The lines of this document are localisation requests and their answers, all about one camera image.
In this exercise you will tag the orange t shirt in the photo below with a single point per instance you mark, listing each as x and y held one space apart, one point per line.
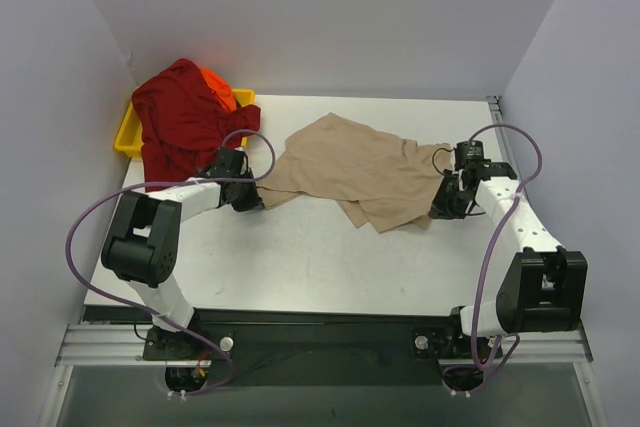
220 88

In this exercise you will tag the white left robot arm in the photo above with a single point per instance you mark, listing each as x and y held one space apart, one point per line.
141 246

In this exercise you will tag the beige t shirt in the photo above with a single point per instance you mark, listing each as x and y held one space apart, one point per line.
377 178

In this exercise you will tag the yellow plastic bin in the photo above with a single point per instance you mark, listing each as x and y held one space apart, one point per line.
129 137

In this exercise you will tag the aluminium frame rail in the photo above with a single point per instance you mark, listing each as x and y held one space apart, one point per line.
117 345

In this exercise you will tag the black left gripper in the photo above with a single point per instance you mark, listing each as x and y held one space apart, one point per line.
245 195

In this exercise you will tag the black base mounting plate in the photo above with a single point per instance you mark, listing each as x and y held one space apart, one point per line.
276 349

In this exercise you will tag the dark red t shirt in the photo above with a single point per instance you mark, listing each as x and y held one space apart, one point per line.
183 124

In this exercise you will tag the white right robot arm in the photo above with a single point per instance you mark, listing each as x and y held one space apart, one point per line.
543 287

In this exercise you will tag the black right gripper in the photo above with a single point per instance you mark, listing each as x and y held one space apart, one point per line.
448 195

